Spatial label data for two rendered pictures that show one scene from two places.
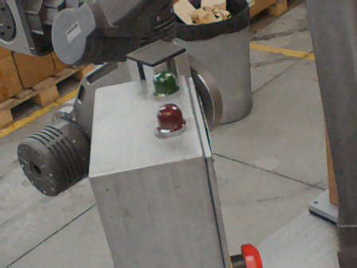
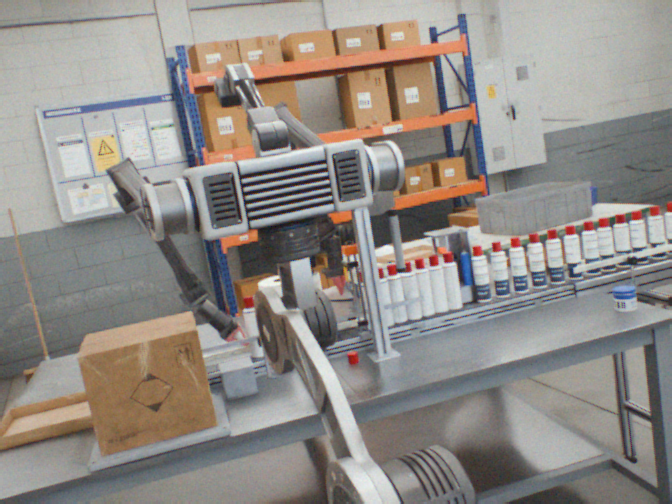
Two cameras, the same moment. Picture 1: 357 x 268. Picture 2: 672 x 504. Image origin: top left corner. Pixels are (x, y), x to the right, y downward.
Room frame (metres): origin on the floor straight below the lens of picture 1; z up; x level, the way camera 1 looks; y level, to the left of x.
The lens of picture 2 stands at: (2.57, 0.67, 1.53)
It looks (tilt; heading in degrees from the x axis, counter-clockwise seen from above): 9 degrees down; 201
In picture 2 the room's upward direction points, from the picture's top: 10 degrees counter-clockwise
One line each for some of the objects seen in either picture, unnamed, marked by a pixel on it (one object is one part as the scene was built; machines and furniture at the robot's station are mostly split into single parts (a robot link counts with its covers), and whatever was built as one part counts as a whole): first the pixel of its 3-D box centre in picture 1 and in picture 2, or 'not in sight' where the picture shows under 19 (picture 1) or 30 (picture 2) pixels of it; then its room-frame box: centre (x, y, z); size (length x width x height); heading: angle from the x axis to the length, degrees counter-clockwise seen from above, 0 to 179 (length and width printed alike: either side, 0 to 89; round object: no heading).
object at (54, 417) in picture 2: not in sight; (53, 416); (1.07, -0.93, 0.85); 0.30 x 0.26 x 0.04; 124
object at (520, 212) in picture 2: not in sight; (533, 208); (-1.75, 0.36, 0.91); 0.60 x 0.40 x 0.22; 135
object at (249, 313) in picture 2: not in sight; (253, 326); (0.69, -0.39, 0.98); 0.05 x 0.05 x 0.20
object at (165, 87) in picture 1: (164, 84); not in sight; (0.55, 0.00, 1.49); 0.03 x 0.03 x 0.02
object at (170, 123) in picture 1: (170, 117); not in sight; (0.48, 0.01, 1.49); 0.03 x 0.03 x 0.02
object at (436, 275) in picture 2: not in sight; (437, 283); (0.32, 0.15, 0.98); 0.05 x 0.05 x 0.20
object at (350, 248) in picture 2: not in sight; (354, 288); (0.54, -0.07, 1.05); 0.10 x 0.04 x 0.33; 34
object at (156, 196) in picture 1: (165, 200); (369, 183); (0.51, 0.03, 1.38); 0.17 x 0.10 x 0.19; 179
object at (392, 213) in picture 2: not in sight; (396, 241); (0.49, 0.08, 1.18); 0.04 x 0.04 x 0.21
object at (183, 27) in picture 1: (213, 42); not in sight; (3.28, -0.28, 0.43); 0.44 x 0.43 x 0.39; 42
